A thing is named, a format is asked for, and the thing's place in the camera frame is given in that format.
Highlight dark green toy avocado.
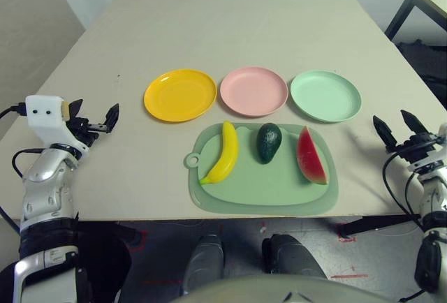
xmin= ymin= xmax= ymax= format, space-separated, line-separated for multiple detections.
xmin=256 ymin=123 xmax=283 ymax=165

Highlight mint green round plate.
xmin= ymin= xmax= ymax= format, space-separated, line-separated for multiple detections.
xmin=289 ymin=69 xmax=362 ymax=124

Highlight grey right robot leg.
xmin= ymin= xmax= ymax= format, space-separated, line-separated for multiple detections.
xmin=261 ymin=233 xmax=328 ymax=279

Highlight black left wrist camera cable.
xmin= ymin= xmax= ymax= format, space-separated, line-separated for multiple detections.
xmin=0 ymin=104 xmax=46 ymax=236

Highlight green cutting board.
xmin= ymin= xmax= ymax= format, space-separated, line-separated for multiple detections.
xmin=184 ymin=121 xmax=340 ymax=216

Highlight grey left robot leg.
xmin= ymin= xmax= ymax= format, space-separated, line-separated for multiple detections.
xmin=183 ymin=235 xmax=224 ymax=297

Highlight grey robot leg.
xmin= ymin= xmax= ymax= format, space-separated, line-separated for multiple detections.
xmin=183 ymin=235 xmax=224 ymax=297
xmin=261 ymin=233 xmax=328 ymax=279

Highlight red toy watermelon slice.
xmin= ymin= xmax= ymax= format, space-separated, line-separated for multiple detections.
xmin=296 ymin=126 xmax=330 ymax=186

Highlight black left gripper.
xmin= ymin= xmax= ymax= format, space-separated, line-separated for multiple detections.
xmin=66 ymin=99 xmax=120 ymax=150

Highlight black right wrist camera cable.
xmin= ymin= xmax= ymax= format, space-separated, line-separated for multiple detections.
xmin=382 ymin=151 xmax=425 ymax=223

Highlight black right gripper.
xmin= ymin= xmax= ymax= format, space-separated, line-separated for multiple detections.
xmin=372 ymin=109 xmax=447 ymax=170

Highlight pink round plate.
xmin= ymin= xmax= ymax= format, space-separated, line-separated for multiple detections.
xmin=219 ymin=66 xmax=289 ymax=119

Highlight yellow toy banana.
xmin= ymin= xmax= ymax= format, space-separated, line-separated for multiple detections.
xmin=198 ymin=120 xmax=240 ymax=186

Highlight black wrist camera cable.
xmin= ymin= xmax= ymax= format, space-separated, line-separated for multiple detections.
xmin=0 ymin=104 xmax=46 ymax=236
xmin=382 ymin=151 xmax=425 ymax=223

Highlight black table base bar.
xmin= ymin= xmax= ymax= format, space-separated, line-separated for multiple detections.
xmin=340 ymin=214 xmax=425 ymax=239

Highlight yellow round plate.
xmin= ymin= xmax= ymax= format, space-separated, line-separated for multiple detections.
xmin=143 ymin=68 xmax=218 ymax=124

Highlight grey robot torso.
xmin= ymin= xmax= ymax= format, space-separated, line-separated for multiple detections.
xmin=181 ymin=274 xmax=381 ymax=303

